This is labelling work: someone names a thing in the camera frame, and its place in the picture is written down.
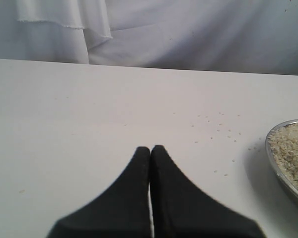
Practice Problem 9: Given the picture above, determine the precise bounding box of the large steel rice plate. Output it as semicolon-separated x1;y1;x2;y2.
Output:
265;119;298;206

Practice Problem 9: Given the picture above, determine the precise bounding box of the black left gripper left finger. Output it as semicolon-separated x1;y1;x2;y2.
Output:
48;147;151;238

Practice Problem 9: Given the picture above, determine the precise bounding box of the white backdrop cloth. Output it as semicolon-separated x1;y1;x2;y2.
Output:
0;0;298;75

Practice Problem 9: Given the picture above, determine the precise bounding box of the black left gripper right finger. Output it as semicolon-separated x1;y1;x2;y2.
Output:
150;145;265;238

